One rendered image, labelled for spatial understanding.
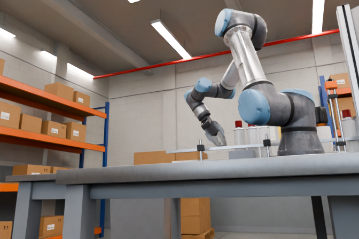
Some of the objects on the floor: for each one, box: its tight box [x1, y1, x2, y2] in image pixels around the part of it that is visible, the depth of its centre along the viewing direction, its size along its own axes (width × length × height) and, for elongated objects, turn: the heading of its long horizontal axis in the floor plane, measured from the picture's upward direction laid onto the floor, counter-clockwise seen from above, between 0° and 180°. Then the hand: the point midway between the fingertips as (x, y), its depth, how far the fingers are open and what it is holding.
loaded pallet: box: [134, 150, 215, 239], centre depth 502 cm, size 120×83×139 cm
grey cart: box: [110, 198, 170, 239], centre depth 347 cm, size 89×63×96 cm
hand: (223, 146), depth 145 cm, fingers closed
